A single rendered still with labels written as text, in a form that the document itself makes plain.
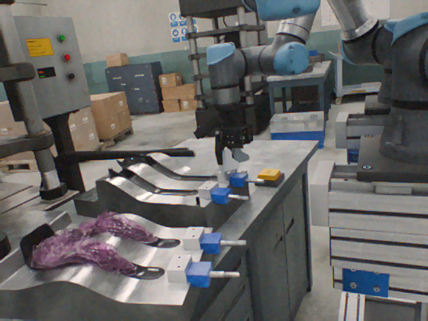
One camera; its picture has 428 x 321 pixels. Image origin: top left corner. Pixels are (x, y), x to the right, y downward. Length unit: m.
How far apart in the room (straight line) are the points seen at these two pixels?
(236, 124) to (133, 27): 7.77
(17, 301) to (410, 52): 0.82
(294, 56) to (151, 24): 7.62
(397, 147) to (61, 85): 1.35
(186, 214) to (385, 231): 0.47
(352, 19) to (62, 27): 1.15
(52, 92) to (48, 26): 0.27
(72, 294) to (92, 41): 8.74
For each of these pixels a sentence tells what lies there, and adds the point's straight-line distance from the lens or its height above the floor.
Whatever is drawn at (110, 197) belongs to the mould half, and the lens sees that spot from 1.07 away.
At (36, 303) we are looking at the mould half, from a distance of 0.79.
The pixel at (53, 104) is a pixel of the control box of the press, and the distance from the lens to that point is 1.62.
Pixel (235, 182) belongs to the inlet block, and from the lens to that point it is 0.98.
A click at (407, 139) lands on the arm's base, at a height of 1.08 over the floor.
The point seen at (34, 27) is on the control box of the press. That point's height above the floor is 1.43.
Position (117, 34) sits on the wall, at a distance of 8.86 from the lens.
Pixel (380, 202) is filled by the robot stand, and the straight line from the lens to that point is 0.68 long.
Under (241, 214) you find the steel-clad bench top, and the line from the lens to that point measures 1.00.
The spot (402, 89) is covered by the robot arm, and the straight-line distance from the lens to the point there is 0.65.
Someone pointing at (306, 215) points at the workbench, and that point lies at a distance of 1.72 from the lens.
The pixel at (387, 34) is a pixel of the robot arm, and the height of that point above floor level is 1.23.
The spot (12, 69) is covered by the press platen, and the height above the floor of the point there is 1.28.
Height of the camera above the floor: 1.26
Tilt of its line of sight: 18 degrees down
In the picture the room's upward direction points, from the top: 8 degrees counter-clockwise
